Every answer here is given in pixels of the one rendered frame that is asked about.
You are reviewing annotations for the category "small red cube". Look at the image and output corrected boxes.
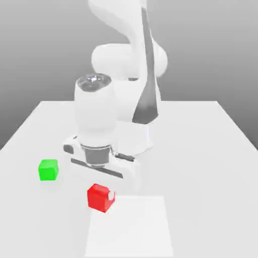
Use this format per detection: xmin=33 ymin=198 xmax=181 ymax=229
xmin=87 ymin=183 xmax=116 ymax=214

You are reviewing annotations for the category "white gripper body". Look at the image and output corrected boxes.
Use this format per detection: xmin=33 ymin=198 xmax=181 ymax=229
xmin=68 ymin=155 xmax=143 ymax=195

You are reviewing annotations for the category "small green cube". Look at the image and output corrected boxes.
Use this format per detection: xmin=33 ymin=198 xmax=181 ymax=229
xmin=38 ymin=159 xmax=59 ymax=181

